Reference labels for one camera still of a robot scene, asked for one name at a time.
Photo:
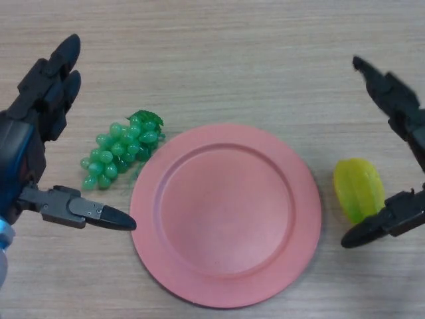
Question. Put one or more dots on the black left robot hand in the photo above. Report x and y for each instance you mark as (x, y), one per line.
(30, 106)

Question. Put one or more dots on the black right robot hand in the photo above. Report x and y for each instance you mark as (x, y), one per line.
(398, 99)

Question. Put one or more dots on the yellow starfruit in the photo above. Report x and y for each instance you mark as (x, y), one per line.
(357, 186)

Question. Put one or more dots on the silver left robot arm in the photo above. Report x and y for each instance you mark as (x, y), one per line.
(3, 266)

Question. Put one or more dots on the pink round plate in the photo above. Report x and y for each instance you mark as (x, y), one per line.
(225, 212)

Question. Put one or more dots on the green grape bunch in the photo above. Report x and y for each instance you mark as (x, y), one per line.
(116, 149)

